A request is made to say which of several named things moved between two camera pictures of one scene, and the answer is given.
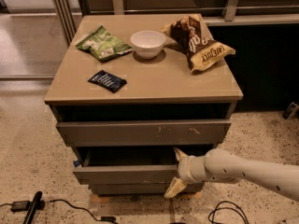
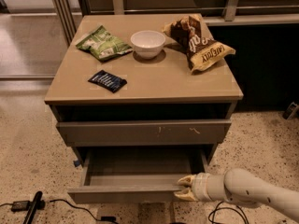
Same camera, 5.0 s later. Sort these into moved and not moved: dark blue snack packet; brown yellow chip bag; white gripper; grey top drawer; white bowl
Moved: white gripper
Not moved: brown yellow chip bag; grey top drawer; white bowl; dark blue snack packet
